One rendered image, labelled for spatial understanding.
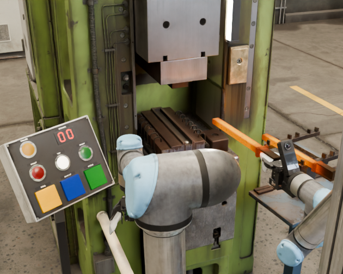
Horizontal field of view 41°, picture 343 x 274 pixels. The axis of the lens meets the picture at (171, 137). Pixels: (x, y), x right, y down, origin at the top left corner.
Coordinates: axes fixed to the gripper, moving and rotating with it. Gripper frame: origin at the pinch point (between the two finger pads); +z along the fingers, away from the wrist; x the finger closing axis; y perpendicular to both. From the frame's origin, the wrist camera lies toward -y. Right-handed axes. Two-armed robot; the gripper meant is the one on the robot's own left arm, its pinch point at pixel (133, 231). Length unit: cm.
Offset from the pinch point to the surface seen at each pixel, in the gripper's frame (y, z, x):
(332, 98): -344, 94, 234
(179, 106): -102, -2, 28
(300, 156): -37, -4, 70
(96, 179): -23.9, -6.5, -12.3
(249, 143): -22, -19, 43
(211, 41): -54, -49, 34
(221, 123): -44, -17, 38
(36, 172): -15.2, -15.7, -31.5
